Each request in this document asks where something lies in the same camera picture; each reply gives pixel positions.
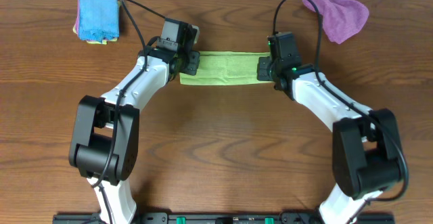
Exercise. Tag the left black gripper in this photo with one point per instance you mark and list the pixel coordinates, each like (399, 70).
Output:
(193, 67)

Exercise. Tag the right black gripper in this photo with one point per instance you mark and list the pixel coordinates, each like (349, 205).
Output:
(261, 74)

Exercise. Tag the green microfiber cloth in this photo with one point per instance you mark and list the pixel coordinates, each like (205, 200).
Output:
(225, 68)

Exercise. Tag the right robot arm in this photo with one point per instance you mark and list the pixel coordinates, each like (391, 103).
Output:
(366, 149)

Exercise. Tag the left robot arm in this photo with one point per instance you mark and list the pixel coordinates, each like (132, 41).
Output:
(105, 137)

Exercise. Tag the folded yellow-green cloth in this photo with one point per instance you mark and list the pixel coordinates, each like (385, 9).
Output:
(103, 42)

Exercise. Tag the purple microfiber cloth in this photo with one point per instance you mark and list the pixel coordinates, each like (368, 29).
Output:
(342, 19)

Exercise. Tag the folded blue cloth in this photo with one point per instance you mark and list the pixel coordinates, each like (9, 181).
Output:
(99, 19)

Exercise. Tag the folded purple cloth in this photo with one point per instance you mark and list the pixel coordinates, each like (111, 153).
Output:
(76, 24)

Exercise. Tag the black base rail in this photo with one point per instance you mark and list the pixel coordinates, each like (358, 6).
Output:
(283, 218)

